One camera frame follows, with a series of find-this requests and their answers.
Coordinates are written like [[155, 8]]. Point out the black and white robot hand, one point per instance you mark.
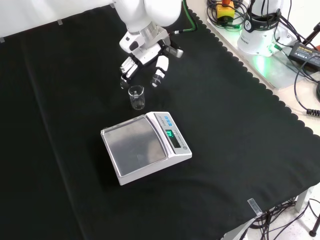
[[147, 53]]

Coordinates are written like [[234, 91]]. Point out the small clear glass beaker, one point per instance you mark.
[[137, 101]]

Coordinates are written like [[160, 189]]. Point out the yellow stop button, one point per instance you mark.
[[225, 11]]

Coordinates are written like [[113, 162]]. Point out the white electronic balance, steel pan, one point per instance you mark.
[[136, 145]]

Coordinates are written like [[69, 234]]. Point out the grey tape strip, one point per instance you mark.
[[60, 22], [2, 40]]

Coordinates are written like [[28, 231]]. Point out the black bench cloth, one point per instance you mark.
[[62, 125]]

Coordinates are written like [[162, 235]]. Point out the black power adapter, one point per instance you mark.
[[305, 53]]

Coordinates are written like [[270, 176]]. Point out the black tripod leg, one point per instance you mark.
[[312, 32]]

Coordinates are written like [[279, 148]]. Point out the grey table leg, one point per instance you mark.
[[301, 201]]

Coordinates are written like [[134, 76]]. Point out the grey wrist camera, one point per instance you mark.
[[176, 52]]

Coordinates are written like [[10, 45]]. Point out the grey metal base plate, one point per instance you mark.
[[275, 73]]

